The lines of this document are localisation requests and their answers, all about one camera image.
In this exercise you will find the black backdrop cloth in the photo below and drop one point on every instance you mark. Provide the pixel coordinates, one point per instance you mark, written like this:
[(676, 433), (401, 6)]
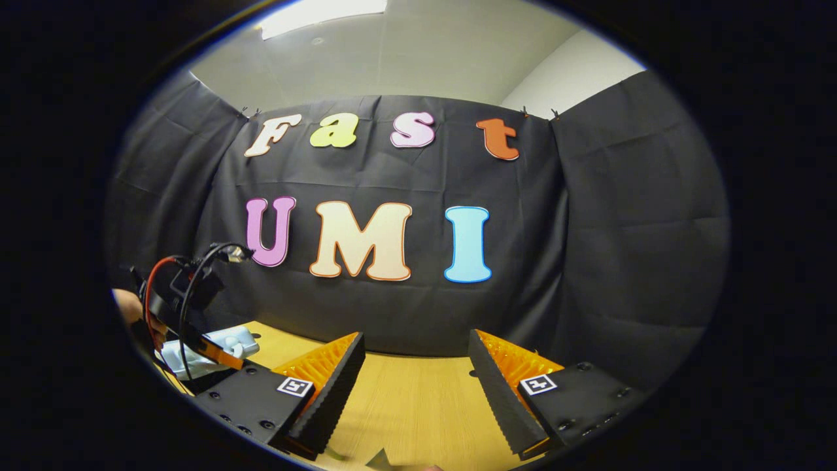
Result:
[(588, 261)]

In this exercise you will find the white suitcase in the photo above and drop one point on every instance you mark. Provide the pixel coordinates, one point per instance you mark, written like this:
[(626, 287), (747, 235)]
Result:
[(229, 340)]

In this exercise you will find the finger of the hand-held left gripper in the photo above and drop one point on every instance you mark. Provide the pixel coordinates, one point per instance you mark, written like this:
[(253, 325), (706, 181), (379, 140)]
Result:
[(222, 358)]

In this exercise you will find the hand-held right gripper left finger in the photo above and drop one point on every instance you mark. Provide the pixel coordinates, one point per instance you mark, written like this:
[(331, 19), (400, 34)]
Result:
[(330, 402)]

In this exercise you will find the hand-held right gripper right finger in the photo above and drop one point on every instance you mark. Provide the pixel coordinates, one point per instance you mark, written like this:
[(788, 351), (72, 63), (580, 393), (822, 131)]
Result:
[(500, 405)]

